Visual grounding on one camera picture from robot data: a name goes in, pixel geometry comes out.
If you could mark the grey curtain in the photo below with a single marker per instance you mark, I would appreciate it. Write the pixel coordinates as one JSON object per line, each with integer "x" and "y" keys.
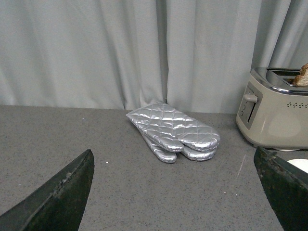
{"x": 196, "y": 55}

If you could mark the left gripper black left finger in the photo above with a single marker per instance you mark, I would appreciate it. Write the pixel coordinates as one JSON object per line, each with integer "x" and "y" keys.
{"x": 57, "y": 205}

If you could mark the white round plate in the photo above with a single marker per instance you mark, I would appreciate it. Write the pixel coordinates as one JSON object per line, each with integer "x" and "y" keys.
{"x": 302, "y": 164}

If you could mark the lower silver quilted oven mitt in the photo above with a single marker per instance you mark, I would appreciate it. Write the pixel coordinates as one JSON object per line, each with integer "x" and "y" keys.
{"x": 171, "y": 157}

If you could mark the beige two-slot toaster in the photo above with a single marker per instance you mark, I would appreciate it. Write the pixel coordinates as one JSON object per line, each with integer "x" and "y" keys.
{"x": 273, "y": 112}

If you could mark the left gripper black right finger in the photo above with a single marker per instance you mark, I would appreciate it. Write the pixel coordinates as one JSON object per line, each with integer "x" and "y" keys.
{"x": 286, "y": 189}

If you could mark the brown bread slice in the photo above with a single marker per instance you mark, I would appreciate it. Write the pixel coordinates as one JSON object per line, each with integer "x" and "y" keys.
{"x": 302, "y": 78}

